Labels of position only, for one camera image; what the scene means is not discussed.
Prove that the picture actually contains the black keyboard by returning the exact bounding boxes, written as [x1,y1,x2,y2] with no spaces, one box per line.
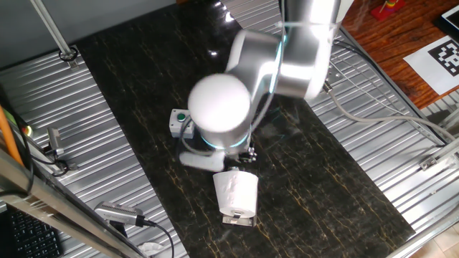
[6,206,65,258]

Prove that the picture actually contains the crumpled white tissue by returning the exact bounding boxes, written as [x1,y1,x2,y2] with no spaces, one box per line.
[138,242,166,257]

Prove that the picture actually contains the orange pipe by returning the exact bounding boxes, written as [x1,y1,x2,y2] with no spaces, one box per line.
[0,105,24,166]

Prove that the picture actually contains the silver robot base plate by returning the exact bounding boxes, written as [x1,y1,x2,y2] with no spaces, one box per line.
[322,60,346,95]

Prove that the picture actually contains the paper sheet with black marker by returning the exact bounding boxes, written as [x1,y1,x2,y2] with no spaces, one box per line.
[403,34,459,96]

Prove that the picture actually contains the red stacking toy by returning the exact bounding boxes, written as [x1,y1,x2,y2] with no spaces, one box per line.
[370,0,406,22]

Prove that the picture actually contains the aluminium pole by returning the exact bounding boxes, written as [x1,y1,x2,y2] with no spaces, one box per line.
[30,0,80,70]

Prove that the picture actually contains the black camera cable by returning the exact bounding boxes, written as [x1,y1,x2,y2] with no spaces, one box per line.
[143,219,176,258]

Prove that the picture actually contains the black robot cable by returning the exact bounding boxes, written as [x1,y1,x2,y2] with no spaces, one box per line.
[333,37,448,146]

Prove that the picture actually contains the white toilet paper roll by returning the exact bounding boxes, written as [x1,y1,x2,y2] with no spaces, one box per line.
[212,170,260,219]

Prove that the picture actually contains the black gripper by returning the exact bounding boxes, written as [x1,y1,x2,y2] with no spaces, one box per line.
[225,143,257,172]

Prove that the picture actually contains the brown wooden table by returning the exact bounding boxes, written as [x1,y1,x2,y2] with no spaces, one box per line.
[340,0,459,110]

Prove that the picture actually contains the grey clamp tool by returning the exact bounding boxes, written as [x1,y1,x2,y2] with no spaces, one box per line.
[42,128,79,177]

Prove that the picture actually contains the white box green push button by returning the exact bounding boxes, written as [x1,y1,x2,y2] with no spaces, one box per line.
[169,108,197,140]

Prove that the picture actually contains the aluminium frame bar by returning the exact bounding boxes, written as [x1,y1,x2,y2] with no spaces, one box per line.
[0,148,148,258]

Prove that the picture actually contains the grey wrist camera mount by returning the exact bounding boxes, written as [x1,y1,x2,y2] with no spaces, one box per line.
[178,149,227,173]

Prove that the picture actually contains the silver ribbed camera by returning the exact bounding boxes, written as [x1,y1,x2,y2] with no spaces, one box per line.
[93,201,146,227]

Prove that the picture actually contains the black marble pattern mat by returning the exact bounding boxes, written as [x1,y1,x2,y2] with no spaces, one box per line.
[76,0,416,258]

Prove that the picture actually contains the aluminium corner bracket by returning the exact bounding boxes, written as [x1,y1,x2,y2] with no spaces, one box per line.
[418,138,459,171]

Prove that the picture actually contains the thick grey cable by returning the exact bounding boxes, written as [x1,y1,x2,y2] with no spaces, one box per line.
[322,81,459,144]

